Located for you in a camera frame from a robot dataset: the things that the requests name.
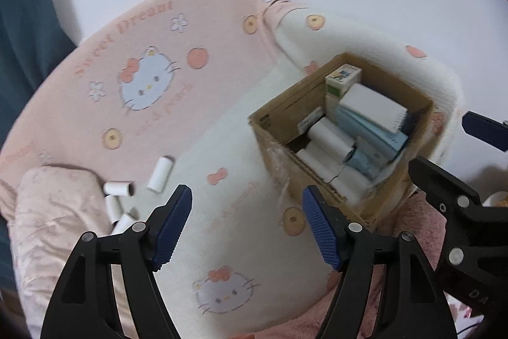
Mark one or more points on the white lined notebook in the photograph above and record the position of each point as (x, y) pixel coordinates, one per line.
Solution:
(375, 107)

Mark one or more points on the pink floral pillow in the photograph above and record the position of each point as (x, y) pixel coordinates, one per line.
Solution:
(54, 207)

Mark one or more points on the wide white cardboard tube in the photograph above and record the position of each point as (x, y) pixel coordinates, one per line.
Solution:
(321, 164)

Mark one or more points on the long white cardboard tube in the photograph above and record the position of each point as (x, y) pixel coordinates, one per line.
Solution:
(332, 139)

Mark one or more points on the white cartoon carton box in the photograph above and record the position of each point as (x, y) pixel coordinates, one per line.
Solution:
(338, 82)

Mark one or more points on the pink fluffy rug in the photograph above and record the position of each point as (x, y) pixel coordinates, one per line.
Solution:
(428, 226)

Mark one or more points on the white tube open end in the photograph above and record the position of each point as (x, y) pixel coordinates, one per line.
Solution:
(125, 221)

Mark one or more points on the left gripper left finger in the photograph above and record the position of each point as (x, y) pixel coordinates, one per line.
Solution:
(83, 301)

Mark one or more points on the short white tube top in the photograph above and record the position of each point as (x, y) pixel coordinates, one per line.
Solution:
(118, 188)

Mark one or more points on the brown cardboard box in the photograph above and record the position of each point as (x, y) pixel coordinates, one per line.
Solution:
(307, 138)

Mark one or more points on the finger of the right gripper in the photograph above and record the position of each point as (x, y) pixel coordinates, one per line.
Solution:
(487, 130)

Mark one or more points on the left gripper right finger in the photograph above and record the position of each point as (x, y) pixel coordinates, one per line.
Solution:
(349, 243)

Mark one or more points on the slim white tube left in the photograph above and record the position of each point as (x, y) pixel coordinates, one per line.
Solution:
(113, 208)

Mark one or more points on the pink Hello Kitty blanket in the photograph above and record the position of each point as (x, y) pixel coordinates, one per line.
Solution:
(162, 96)

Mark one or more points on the light blue packet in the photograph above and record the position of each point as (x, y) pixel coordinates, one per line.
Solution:
(379, 145)

